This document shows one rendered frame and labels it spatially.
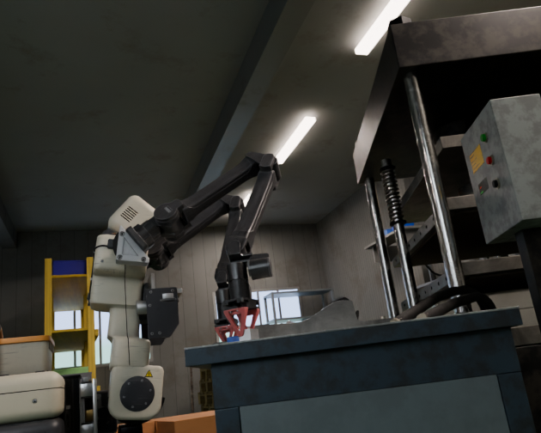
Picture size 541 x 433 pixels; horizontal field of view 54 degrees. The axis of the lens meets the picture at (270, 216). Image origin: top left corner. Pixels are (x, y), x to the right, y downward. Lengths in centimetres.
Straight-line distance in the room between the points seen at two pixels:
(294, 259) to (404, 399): 907
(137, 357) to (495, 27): 182
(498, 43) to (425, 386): 154
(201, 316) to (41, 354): 780
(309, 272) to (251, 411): 911
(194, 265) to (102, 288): 784
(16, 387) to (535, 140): 165
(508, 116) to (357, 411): 107
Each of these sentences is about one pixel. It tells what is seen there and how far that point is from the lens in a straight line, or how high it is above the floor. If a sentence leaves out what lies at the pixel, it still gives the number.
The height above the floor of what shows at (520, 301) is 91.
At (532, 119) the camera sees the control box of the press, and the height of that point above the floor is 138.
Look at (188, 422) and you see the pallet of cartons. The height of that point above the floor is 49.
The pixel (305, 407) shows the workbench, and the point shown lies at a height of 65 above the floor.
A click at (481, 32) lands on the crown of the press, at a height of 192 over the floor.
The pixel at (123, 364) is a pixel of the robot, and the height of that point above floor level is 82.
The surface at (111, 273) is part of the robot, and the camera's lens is 183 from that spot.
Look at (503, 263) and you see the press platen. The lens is 211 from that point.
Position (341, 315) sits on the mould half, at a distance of 177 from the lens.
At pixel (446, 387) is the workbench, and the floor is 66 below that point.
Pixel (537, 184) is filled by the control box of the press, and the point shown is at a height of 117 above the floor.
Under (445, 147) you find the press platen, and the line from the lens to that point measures 219.
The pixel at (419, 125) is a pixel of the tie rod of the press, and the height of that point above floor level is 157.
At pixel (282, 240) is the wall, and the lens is 1019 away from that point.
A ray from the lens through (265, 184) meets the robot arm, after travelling 173.
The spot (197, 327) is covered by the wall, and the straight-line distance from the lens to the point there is 947.
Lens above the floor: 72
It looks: 17 degrees up
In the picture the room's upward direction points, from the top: 7 degrees counter-clockwise
